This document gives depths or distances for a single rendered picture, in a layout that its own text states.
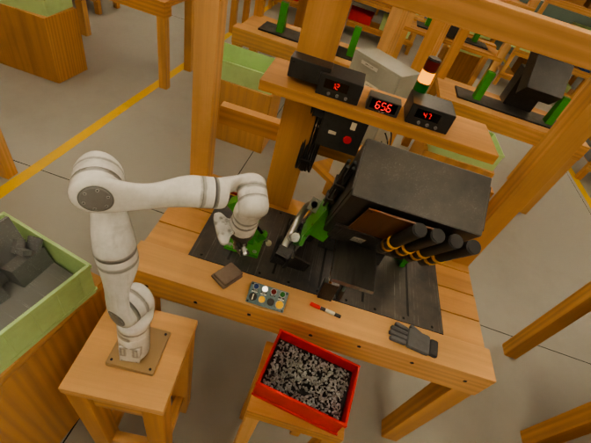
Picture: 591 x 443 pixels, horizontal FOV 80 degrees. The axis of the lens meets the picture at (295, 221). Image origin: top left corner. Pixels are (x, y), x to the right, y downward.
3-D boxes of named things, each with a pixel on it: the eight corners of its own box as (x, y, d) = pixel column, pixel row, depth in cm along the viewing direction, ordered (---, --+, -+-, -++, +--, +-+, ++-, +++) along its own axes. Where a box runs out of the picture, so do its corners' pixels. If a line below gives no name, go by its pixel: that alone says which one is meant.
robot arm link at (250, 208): (260, 236, 91) (257, 206, 95) (273, 209, 78) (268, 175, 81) (233, 236, 89) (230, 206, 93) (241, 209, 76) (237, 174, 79)
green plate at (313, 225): (316, 251, 141) (345, 220, 127) (298, 241, 140) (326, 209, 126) (320, 231, 149) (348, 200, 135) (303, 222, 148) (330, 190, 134)
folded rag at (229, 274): (222, 290, 136) (223, 286, 134) (210, 276, 139) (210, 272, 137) (243, 277, 142) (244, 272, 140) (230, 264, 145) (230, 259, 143)
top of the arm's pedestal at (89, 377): (163, 416, 110) (163, 412, 108) (60, 393, 108) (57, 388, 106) (197, 324, 133) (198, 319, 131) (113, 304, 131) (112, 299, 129)
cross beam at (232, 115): (482, 207, 166) (494, 192, 160) (218, 122, 164) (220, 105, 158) (480, 200, 170) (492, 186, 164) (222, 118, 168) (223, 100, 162)
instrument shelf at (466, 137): (492, 165, 129) (499, 156, 126) (258, 90, 128) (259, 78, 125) (480, 133, 147) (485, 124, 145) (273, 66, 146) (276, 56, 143)
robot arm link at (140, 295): (133, 273, 98) (134, 305, 110) (105, 296, 92) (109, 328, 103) (159, 291, 97) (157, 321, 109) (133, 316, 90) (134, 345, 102)
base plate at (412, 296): (441, 337, 147) (443, 334, 146) (187, 257, 145) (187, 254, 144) (433, 261, 177) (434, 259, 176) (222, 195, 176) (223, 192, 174)
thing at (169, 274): (474, 395, 146) (497, 382, 136) (125, 287, 144) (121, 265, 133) (469, 364, 156) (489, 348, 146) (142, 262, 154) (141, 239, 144)
